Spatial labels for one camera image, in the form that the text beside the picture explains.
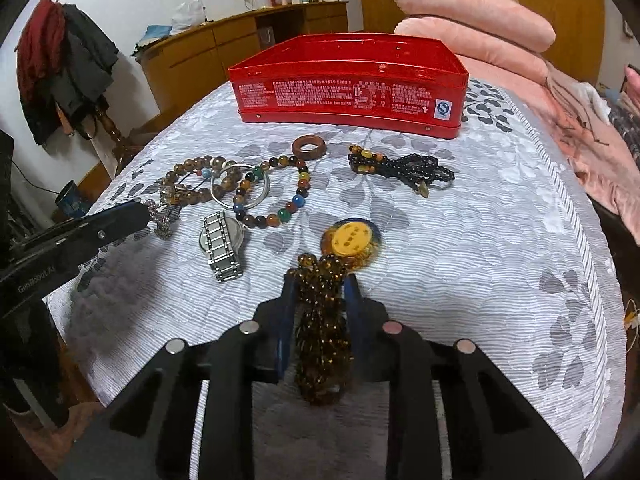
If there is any wooden coat rack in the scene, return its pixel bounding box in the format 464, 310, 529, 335
90, 95, 141, 176

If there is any dark wooden bed frame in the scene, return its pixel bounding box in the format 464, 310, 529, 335
592, 200, 640, 261

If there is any red tin box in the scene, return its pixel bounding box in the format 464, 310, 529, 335
227, 32, 470, 140

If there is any blue bin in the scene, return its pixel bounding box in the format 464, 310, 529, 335
55, 180, 91, 217

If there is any black bead necklace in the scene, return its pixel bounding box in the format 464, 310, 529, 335
347, 144, 456, 198

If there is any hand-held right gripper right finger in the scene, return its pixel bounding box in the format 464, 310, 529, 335
345, 272, 586, 480

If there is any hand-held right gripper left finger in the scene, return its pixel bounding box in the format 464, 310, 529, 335
57, 272, 301, 480

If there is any brown bead bracelet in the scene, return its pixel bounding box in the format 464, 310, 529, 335
160, 156, 243, 207

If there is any pink bed blanket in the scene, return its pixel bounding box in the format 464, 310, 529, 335
462, 57, 640, 243

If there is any wooden wardrobe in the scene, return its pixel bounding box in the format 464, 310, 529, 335
357, 0, 606, 83

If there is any silver crystal ornament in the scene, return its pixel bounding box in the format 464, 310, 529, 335
145, 199, 173, 240

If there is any silver metal watch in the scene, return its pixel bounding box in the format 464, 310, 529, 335
199, 211, 247, 283

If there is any dark hanging jacket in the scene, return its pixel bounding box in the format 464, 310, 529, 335
22, 4, 120, 145

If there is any silver bangle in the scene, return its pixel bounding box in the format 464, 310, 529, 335
210, 162, 272, 211

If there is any wooden sideboard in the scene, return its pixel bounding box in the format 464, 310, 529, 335
137, 1, 349, 121

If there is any brown wooden ring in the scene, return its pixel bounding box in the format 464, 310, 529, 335
292, 135, 327, 162

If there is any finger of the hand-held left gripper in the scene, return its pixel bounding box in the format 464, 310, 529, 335
12, 217, 152, 267
77, 200, 154, 232

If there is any red hanging garment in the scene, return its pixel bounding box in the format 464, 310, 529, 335
17, 0, 66, 106

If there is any white plastic bag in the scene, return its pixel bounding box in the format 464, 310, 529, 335
170, 0, 207, 36

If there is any person's left forearm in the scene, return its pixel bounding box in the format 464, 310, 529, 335
0, 305, 71, 428

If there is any white cable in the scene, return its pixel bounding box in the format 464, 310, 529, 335
622, 300, 640, 351

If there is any amber bead necklace yellow pendant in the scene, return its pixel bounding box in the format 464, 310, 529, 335
286, 217, 383, 406

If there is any blue cloth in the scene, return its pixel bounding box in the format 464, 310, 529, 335
142, 24, 176, 43

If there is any multicolour bead bracelet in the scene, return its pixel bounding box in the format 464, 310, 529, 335
232, 152, 312, 228

